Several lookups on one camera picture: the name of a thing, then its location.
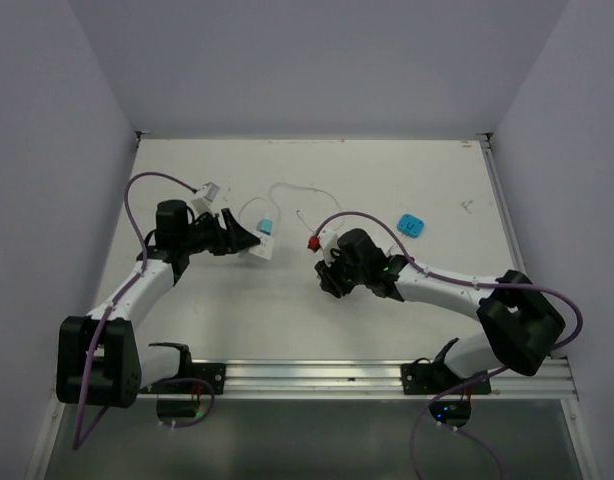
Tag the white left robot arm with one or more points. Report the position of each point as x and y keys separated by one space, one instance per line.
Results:
x=99 y=362

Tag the aluminium rail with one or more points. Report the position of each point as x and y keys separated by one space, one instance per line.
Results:
x=507 y=225
x=267 y=379

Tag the teal usb charger plug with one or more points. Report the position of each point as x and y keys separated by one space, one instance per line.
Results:
x=265 y=226

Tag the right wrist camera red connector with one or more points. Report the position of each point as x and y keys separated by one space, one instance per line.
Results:
x=324 y=242

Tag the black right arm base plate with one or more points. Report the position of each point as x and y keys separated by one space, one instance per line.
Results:
x=424 y=377

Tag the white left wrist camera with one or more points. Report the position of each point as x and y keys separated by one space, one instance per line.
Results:
x=202 y=201

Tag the aluminium right side rail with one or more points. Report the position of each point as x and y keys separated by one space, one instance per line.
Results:
x=507 y=225

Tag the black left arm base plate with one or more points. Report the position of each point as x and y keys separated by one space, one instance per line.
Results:
x=180 y=401

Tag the aluminium front rail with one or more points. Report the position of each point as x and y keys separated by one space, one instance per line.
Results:
x=267 y=379

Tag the blue plug adapter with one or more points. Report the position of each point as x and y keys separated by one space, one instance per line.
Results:
x=410 y=226

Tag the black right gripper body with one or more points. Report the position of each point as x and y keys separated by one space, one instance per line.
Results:
x=341 y=276

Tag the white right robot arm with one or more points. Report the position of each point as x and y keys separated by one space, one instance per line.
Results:
x=469 y=358

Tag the white cube socket adapter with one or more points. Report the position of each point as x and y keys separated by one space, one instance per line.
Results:
x=263 y=250

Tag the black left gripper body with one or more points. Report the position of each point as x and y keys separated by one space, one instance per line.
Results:
x=206 y=235

